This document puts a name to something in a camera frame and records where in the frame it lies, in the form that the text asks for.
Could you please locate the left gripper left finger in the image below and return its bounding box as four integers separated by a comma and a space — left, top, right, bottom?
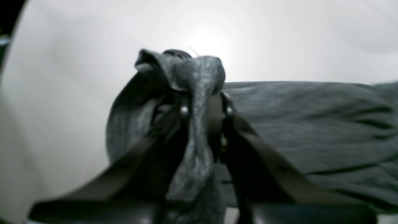
28, 97, 190, 224

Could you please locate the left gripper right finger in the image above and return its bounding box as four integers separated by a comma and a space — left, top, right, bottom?
208, 93, 377, 224

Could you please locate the grey long-sleeve t-shirt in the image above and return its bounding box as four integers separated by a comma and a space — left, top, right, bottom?
106, 49, 398, 224

